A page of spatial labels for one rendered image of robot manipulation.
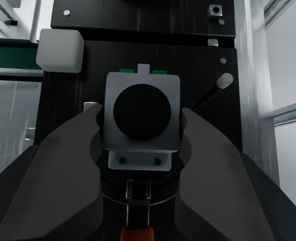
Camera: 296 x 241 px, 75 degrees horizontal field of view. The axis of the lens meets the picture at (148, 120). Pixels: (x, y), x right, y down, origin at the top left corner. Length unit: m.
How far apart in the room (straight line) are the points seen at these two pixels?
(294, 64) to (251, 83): 0.19
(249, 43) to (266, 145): 0.14
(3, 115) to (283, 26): 0.52
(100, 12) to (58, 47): 0.08
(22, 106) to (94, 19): 0.16
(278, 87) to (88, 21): 0.35
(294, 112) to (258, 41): 0.10
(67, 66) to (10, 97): 0.13
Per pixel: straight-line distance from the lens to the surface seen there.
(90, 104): 0.20
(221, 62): 0.27
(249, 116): 0.27
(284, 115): 0.32
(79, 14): 0.30
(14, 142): 0.32
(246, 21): 0.34
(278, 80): 0.44
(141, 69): 0.16
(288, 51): 0.48
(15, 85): 0.35
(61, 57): 0.24
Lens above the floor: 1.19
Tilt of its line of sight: 79 degrees down
